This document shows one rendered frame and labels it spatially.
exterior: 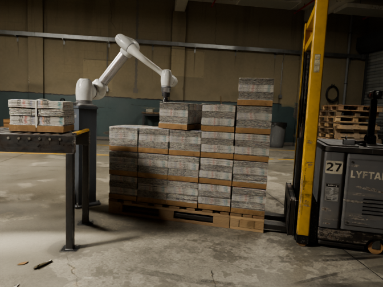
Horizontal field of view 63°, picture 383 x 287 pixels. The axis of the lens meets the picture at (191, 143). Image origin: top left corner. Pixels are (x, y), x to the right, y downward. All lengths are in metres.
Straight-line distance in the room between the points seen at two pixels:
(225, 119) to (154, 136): 0.67
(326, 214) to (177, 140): 1.33
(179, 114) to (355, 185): 1.49
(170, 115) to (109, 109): 6.89
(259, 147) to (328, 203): 0.67
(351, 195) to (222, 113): 1.17
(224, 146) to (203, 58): 7.22
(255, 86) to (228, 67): 7.24
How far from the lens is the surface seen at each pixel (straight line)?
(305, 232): 2.62
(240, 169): 2.68
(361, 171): 2.60
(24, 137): 2.34
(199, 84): 9.65
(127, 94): 9.56
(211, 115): 2.68
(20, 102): 2.53
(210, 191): 2.76
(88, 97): 3.25
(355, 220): 2.68
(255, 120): 2.64
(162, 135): 2.80
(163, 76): 2.94
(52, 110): 2.46
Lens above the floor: 1.01
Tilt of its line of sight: 6 degrees down
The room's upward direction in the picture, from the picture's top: 2 degrees clockwise
